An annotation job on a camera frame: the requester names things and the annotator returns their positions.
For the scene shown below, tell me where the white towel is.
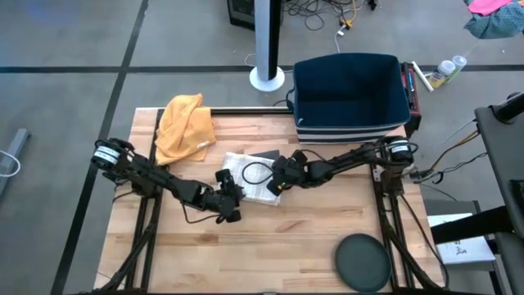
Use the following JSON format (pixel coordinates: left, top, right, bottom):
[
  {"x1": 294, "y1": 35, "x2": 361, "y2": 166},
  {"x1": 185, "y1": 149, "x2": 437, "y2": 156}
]
[{"x1": 222, "y1": 152, "x2": 283, "y2": 207}]

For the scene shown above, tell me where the black cable tangle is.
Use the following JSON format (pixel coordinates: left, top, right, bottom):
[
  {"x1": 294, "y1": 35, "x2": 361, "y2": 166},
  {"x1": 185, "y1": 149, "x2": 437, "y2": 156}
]
[{"x1": 282, "y1": 0, "x2": 380, "y2": 33}]

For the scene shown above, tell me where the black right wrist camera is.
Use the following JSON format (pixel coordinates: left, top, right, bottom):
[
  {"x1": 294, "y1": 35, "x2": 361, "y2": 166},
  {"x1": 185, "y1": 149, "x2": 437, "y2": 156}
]
[{"x1": 266, "y1": 179, "x2": 287, "y2": 197}]

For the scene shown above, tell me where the black cylindrical post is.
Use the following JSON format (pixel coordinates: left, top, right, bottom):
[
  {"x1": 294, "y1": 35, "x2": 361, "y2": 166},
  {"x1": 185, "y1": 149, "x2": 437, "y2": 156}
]
[{"x1": 490, "y1": 91, "x2": 524, "y2": 125}]

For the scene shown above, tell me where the teal patterned cloth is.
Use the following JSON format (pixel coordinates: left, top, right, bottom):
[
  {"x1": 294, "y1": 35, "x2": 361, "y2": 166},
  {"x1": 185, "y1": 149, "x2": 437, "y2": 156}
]
[{"x1": 463, "y1": 0, "x2": 524, "y2": 41}]

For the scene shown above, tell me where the silver black tower fan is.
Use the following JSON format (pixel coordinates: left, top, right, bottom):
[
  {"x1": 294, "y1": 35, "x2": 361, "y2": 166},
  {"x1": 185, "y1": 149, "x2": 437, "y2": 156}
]
[{"x1": 248, "y1": 0, "x2": 286, "y2": 93}]

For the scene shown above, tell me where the pink cloth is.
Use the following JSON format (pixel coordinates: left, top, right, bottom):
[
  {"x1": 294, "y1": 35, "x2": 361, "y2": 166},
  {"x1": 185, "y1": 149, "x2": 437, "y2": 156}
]
[{"x1": 468, "y1": 0, "x2": 513, "y2": 16}]

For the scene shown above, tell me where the grey metal beam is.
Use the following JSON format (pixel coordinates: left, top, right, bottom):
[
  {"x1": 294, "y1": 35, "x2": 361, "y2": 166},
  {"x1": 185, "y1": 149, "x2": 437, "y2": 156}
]
[{"x1": 0, "y1": 128, "x2": 33, "y2": 200}]

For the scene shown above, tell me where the grey kitchen towel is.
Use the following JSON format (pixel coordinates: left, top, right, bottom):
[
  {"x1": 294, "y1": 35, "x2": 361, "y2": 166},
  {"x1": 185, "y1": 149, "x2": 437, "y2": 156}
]
[{"x1": 247, "y1": 149, "x2": 282, "y2": 161}]

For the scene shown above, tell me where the dark green round plate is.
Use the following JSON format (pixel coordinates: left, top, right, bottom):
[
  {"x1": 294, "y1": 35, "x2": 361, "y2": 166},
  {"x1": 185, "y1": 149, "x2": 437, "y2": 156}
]
[{"x1": 334, "y1": 233, "x2": 392, "y2": 293}]

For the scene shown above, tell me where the white paper box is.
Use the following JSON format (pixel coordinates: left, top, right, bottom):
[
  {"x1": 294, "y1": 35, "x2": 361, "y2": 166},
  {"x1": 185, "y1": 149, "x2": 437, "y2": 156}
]
[{"x1": 427, "y1": 211, "x2": 497, "y2": 266}]

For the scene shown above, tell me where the red black tool case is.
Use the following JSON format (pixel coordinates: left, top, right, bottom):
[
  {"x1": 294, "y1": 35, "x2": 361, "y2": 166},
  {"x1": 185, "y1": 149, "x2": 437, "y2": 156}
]
[{"x1": 399, "y1": 61, "x2": 422, "y2": 138}]

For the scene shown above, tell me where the white cable loop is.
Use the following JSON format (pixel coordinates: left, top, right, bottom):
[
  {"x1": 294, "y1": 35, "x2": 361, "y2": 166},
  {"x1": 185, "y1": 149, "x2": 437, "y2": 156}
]
[{"x1": 0, "y1": 147, "x2": 21, "y2": 178}]

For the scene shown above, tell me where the black diagonal bar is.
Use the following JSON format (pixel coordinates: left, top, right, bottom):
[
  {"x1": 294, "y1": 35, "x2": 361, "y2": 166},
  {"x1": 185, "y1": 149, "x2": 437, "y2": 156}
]
[{"x1": 429, "y1": 204, "x2": 515, "y2": 246}]

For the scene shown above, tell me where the black aluminium crossbar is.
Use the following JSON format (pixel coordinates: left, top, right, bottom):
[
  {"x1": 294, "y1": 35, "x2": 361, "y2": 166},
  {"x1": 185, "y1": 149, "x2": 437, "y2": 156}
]
[{"x1": 157, "y1": 106, "x2": 294, "y2": 116}]

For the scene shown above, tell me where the black right camera cable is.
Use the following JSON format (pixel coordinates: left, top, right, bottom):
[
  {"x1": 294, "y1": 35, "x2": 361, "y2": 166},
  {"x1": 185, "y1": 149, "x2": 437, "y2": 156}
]
[{"x1": 241, "y1": 161, "x2": 276, "y2": 186}]

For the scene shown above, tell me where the green bottle white cap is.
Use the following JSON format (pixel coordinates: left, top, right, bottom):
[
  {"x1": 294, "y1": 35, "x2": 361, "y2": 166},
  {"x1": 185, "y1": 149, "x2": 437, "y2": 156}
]
[{"x1": 448, "y1": 55, "x2": 468, "y2": 83}]

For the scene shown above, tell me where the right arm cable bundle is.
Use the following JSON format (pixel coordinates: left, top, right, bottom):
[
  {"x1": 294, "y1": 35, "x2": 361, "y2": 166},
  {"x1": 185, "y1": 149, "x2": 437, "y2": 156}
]
[{"x1": 409, "y1": 118, "x2": 489, "y2": 185}]

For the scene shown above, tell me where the black camera cable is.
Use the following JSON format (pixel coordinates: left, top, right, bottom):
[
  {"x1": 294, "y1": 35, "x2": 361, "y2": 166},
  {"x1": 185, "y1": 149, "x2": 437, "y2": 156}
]
[
  {"x1": 181, "y1": 202, "x2": 230, "y2": 225},
  {"x1": 241, "y1": 161, "x2": 276, "y2": 186}
]

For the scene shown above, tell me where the white tube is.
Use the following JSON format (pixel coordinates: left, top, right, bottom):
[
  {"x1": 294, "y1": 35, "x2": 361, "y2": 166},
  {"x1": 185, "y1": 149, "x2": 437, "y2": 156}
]
[{"x1": 410, "y1": 61, "x2": 434, "y2": 93}]

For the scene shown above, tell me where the black left camera cable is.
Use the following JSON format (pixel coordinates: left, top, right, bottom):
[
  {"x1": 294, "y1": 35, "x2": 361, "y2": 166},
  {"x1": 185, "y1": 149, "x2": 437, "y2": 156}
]
[{"x1": 181, "y1": 202, "x2": 230, "y2": 225}]

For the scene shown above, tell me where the orange towel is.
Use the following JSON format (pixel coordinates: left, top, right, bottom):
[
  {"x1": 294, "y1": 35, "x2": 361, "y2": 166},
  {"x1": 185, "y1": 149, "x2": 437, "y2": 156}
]
[{"x1": 153, "y1": 93, "x2": 217, "y2": 166}]

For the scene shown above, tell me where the navy white striped fabric bin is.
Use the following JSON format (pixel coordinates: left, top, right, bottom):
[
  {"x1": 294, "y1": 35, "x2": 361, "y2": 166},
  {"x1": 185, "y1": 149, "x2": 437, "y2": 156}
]
[{"x1": 286, "y1": 52, "x2": 412, "y2": 145}]

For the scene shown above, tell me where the white power cable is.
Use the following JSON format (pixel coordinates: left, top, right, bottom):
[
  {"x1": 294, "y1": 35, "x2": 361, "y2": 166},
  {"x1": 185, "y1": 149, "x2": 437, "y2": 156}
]
[{"x1": 333, "y1": 24, "x2": 349, "y2": 54}]

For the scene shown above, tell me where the yellow label bottle white cap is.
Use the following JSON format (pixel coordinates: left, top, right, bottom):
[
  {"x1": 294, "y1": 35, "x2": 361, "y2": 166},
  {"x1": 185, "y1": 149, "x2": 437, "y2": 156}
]
[{"x1": 427, "y1": 60, "x2": 456, "y2": 89}]

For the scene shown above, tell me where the orange cable plug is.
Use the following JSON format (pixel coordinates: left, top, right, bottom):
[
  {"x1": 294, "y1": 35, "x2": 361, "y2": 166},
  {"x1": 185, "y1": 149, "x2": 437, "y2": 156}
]
[{"x1": 338, "y1": 10, "x2": 358, "y2": 30}]

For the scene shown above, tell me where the grey desk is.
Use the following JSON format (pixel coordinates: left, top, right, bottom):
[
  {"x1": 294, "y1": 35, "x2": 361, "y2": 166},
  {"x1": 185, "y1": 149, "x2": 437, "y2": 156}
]
[{"x1": 473, "y1": 104, "x2": 524, "y2": 295}]

